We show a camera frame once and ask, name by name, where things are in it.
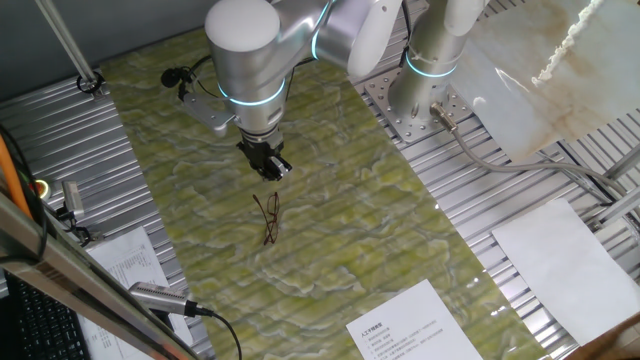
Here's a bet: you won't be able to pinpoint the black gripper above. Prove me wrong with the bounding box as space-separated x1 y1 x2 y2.
235 130 294 183

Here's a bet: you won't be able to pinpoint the red frame glasses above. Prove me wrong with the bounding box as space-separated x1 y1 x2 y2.
251 191 281 246

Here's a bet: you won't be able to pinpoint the green marble pattern mat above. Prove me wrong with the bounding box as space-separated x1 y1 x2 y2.
98 22 551 360

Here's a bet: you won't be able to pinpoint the printed table paper sheet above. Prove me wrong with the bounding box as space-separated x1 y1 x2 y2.
77 225 194 360

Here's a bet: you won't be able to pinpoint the instruction paper sheet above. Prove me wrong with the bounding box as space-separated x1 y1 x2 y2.
345 278 484 360

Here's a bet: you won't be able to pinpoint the red emergency stop button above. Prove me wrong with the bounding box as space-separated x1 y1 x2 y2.
30 178 51 201

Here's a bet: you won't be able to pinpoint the thin aluminium pole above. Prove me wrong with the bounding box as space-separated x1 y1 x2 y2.
34 0 104 96

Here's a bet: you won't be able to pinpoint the black keyboard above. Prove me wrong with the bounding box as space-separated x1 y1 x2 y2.
0 272 94 360

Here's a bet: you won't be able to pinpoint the white marble pattern sheet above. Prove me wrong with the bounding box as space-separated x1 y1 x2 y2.
449 0 640 164

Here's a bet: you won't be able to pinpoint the blank white paper sheet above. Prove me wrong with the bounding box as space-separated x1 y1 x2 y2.
491 198 640 347

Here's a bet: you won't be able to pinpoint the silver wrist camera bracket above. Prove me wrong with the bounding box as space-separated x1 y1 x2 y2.
181 92 237 137

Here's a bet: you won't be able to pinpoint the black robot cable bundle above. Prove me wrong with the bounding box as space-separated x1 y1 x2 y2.
397 0 417 67
159 52 316 101

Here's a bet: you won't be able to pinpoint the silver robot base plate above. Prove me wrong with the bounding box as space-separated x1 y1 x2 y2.
363 67 474 145

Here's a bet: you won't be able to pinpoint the black camera cable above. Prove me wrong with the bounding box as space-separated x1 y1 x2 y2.
194 305 244 360

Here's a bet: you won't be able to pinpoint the small silver camera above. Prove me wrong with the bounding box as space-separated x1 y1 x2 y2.
60 180 86 217

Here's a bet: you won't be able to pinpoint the black ring clamp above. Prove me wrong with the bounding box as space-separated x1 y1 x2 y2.
75 71 106 96

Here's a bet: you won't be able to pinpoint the small black camera stand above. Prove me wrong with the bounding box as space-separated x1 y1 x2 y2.
52 202 94 247

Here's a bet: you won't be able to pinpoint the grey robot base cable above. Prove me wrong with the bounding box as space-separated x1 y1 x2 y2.
429 102 640 221

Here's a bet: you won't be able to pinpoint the aluminium frame beam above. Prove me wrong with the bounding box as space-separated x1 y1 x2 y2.
0 192 201 360

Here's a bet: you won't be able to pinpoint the orange cable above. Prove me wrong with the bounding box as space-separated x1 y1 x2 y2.
0 134 34 221

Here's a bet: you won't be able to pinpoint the aluminium frame strut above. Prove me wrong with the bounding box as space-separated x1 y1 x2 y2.
589 185 640 229
602 143 640 182

